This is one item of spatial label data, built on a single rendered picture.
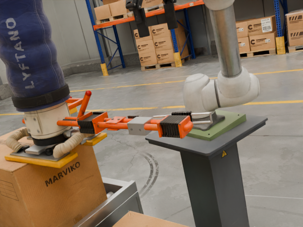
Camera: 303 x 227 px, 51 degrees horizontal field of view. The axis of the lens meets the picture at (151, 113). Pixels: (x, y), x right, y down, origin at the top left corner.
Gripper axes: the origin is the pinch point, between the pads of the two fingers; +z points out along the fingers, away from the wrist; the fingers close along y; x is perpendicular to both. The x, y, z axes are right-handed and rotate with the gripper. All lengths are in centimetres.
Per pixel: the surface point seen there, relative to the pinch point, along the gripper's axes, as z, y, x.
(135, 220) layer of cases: 81, -12, -44
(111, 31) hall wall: -2, -778, -771
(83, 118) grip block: 27, 0, -43
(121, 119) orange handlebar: 28.2, -3.9, -27.4
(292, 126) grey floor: 135, -259, -43
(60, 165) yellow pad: 40, 12, -48
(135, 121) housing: 28.5, -2.4, -19.2
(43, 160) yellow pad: 39, 13, -57
